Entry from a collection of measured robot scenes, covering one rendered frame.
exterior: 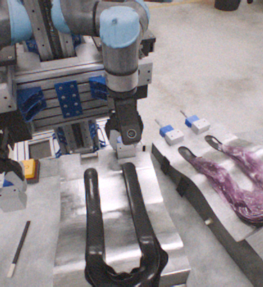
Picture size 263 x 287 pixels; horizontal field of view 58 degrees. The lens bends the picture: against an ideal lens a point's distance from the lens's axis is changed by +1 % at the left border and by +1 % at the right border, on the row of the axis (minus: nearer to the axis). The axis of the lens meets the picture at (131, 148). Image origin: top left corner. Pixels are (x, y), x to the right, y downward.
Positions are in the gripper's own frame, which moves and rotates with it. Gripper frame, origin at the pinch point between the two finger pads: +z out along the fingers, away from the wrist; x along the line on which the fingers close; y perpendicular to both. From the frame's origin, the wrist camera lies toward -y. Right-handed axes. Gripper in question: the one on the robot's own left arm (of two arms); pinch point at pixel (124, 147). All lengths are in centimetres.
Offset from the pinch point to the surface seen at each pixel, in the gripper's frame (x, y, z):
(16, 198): 26.9, -14.7, -4.4
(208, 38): -151, 247, 92
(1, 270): 34.7, -24.2, 11.1
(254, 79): -162, 147, 92
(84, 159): 12.5, 1.3, 4.9
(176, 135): -17.4, 4.4, 3.0
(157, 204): -5.2, -18.5, 2.7
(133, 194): 0.3, -14.1, 3.3
